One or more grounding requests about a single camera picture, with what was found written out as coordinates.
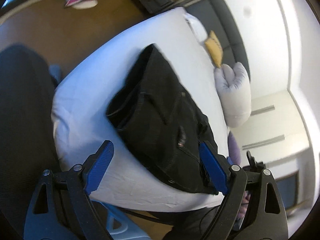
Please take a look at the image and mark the black denim pants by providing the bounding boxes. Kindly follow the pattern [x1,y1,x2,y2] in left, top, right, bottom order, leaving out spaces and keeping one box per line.
[106,44,217,194]

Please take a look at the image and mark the purple cushion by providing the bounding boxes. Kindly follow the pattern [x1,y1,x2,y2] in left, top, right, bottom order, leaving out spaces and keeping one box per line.
[227,132,241,165]

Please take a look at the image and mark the white bed mattress sheet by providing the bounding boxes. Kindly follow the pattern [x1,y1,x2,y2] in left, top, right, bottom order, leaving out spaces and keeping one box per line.
[52,7,228,212]

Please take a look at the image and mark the yellow decorative cushion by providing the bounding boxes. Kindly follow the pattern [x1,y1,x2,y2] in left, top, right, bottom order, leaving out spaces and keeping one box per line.
[204,30,223,68]

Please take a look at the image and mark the white pillow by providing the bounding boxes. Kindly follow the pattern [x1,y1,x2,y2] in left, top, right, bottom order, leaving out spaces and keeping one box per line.
[184,12,208,44]

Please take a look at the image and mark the dark grey padded headboard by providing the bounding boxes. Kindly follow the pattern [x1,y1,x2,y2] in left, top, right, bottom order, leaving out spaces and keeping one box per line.
[184,0,251,74]

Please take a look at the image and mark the white wardrobe with black handles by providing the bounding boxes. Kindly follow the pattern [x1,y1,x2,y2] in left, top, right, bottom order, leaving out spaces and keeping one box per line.
[232,90,315,211]

